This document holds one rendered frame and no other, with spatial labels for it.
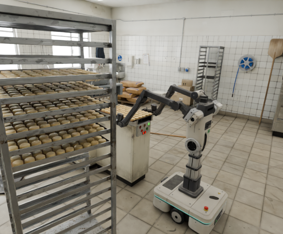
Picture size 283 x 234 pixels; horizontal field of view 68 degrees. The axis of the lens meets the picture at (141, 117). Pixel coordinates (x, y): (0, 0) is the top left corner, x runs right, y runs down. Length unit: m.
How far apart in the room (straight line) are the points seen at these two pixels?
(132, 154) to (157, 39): 4.97
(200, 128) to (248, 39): 4.42
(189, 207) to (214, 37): 4.93
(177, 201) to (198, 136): 0.70
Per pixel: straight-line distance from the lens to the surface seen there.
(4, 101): 1.17
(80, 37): 1.70
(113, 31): 1.30
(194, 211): 2.21
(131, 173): 2.66
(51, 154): 1.35
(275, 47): 6.04
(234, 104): 6.28
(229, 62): 6.20
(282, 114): 5.17
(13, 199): 1.34
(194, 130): 1.99
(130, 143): 2.48
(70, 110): 1.25
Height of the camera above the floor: 1.66
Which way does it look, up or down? 18 degrees down
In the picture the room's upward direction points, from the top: 2 degrees clockwise
